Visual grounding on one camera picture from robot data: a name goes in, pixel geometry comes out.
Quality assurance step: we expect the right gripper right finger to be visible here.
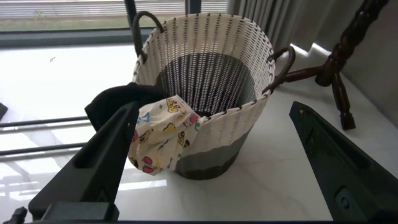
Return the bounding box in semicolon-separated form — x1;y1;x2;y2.
289;101;398;222

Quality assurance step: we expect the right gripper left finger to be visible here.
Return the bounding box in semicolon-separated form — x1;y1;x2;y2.
27;101;141;222

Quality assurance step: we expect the cream printed garment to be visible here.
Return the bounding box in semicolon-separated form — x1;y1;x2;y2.
127;95;208;175

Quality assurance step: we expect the black clothes rack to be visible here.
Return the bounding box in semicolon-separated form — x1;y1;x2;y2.
0;102;91;156

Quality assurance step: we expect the white laundry basket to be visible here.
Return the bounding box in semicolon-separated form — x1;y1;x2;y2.
130;11;297;181

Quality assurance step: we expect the black garment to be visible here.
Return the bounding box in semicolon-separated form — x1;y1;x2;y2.
84;82;169;131

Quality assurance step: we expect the window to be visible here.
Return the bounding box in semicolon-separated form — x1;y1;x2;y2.
0;0;229;48

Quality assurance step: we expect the dark brown wooden stand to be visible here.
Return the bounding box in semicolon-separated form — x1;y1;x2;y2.
281;0;389;131

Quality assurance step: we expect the beige curtain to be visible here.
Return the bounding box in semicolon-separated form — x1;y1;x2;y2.
226;0;364;52

